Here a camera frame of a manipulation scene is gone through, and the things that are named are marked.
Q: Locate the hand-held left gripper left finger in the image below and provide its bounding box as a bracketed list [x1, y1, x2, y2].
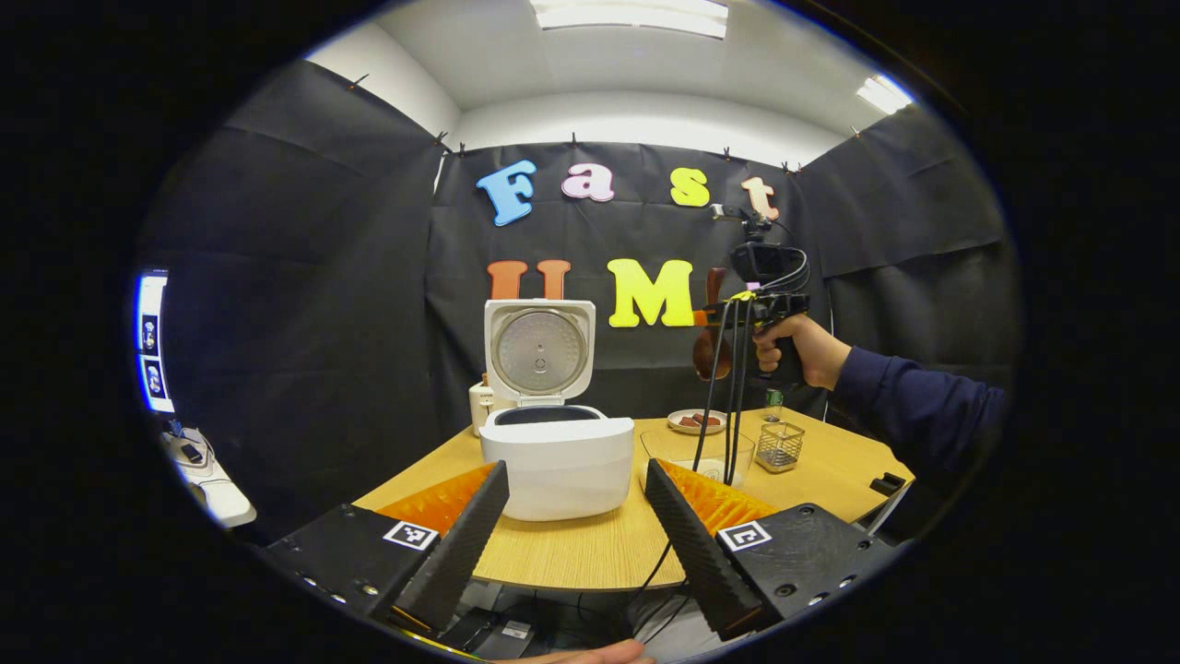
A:
[263, 460, 511, 636]

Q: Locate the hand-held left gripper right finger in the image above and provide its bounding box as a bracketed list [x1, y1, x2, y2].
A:
[643, 457, 901, 642]

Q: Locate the brown wooden spoon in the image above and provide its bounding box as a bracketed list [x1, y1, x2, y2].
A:
[692, 267, 736, 382]

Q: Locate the white rice cooker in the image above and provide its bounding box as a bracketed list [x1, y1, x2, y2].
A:
[478, 298, 636, 523]

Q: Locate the clear wire chopstick holder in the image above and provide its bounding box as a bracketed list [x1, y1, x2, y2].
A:
[755, 421, 806, 475]

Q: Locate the white round plate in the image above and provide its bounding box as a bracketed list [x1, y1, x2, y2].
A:
[667, 409, 728, 436]

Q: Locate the white toaster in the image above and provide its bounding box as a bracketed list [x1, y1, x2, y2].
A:
[467, 373, 495, 437]

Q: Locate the small ceiling light panel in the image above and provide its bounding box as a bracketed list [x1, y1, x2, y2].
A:
[855, 73, 915, 116]

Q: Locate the white side table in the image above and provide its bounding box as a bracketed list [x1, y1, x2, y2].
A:
[160, 424, 258, 529]

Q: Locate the black backdrop cloth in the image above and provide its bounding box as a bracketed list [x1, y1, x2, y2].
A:
[136, 59, 1024, 545]

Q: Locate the large ceiling light panel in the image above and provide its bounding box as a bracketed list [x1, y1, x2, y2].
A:
[529, 0, 730, 41]

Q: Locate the computer monitor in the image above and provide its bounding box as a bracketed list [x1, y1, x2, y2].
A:
[136, 269, 177, 414]

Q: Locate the black gripper cable bundle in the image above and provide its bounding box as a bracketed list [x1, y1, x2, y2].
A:
[634, 293, 814, 646]

